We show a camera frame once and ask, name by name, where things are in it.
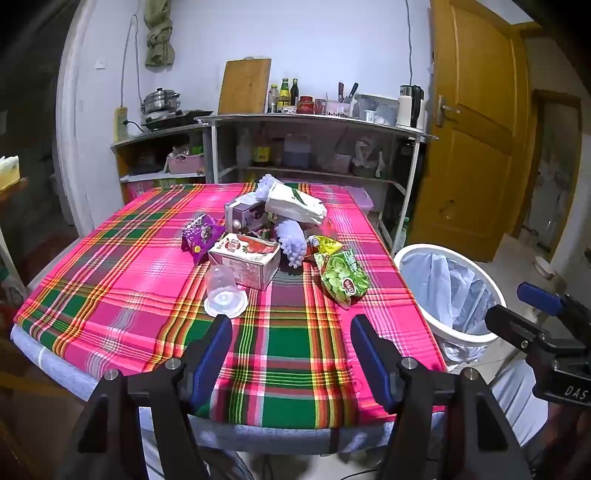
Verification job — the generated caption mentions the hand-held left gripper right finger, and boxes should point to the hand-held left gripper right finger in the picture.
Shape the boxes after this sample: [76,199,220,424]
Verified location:
[350,315,532,480]

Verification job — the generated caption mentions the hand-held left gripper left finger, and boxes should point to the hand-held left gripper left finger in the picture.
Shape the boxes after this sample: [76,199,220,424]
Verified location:
[62,315,234,480]

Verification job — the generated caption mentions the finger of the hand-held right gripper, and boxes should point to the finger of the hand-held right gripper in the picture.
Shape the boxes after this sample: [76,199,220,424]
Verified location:
[516,282,591,333]
[485,305,555,356]

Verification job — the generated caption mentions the white plastic waste bin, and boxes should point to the white plastic waste bin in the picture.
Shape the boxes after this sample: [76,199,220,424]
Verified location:
[393,244,508,365]

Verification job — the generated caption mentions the clear plastic cup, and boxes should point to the clear plastic cup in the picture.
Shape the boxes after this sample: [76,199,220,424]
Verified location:
[204,265,250,318]

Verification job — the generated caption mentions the bluish plastic bin liner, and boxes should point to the bluish plastic bin liner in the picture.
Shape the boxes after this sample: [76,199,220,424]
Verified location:
[401,251,497,365]

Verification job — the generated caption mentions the green snack packet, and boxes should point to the green snack packet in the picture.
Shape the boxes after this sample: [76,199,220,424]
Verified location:
[314,247,370,308]

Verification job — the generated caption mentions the red juice carton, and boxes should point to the red juice carton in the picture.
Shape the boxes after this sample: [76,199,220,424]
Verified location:
[208,233,281,291]

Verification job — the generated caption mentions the yellow snack packet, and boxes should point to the yellow snack packet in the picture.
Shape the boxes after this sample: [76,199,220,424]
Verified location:
[307,234,345,257]

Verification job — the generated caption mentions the purple snack packet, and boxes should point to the purple snack packet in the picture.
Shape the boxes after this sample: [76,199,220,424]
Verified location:
[181,213,227,266]

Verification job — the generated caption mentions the purple carton box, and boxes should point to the purple carton box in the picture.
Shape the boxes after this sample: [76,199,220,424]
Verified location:
[225,194,278,234]

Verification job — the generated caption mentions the white paper packet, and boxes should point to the white paper packet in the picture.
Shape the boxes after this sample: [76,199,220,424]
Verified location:
[264,181,328,226]

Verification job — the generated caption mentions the small lilac bubble wrap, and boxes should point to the small lilac bubble wrap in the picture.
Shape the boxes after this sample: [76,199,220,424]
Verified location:
[255,174,280,201]

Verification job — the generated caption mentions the white floor bowl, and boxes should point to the white floor bowl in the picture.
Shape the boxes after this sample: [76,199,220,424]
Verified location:
[534,255,557,280]

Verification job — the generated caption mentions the light grey clothing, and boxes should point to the light grey clothing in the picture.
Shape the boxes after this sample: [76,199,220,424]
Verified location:
[489,360,550,448]

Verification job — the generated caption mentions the pink plaid tablecloth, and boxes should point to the pink plaid tablecloth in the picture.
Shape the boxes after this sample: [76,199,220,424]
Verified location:
[14,182,448,428]

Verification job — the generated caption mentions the green plastic bottle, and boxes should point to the green plastic bottle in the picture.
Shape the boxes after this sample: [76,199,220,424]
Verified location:
[392,217,411,252]

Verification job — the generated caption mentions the grey under cloth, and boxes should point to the grey under cloth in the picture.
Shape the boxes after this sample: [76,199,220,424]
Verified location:
[11,323,444,457]

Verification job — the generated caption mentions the yellow wooden door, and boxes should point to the yellow wooden door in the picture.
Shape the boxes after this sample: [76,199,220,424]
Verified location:
[409,0,532,264]

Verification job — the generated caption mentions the pink plastic basket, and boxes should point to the pink plastic basket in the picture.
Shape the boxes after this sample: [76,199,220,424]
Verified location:
[166,154,206,175]

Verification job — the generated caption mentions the crumpled plastic bags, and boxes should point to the crumpled plastic bags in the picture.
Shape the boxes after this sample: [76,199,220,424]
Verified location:
[353,138,384,178]

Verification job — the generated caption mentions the wooden cabinet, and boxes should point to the wooden cabinet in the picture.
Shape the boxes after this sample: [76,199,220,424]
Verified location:
[110,127,208,204]

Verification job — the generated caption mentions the blue plastic jug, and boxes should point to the blue plastic jug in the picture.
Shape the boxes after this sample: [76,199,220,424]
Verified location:
[283,134,311,169]

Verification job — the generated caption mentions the black electric kettle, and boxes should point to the black electric kettle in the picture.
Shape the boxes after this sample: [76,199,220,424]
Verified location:
[399,84,426,130]

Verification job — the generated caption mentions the clear plastic container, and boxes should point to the clear plastic container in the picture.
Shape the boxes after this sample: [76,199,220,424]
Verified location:
[355,95,400,125]

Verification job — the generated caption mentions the metal shelf rack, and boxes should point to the metal shelf rack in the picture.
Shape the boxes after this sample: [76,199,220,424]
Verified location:
[196,113,439,259]

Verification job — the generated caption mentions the black induction stove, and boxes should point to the black induction stove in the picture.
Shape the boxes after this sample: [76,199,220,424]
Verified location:
[141,110,214,130]

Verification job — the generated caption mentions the steel cooking pot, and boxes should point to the steel cooking pot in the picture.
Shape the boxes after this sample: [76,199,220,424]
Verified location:
[141,88,181,115]

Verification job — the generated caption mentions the wooden cutting board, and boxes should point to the wooden cutting board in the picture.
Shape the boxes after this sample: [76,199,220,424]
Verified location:
[218,58,272,115]

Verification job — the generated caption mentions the green hanging cloth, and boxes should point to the green hanging cloth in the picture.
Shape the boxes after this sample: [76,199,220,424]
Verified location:
[144,0,175,70]

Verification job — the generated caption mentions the metal door handle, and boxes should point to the metal door handle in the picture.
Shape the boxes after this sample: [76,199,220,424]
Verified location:
[436,95,460,128]

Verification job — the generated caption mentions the black wall cable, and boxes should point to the black wall cable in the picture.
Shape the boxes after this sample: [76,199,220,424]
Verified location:
[405,0,415,86]

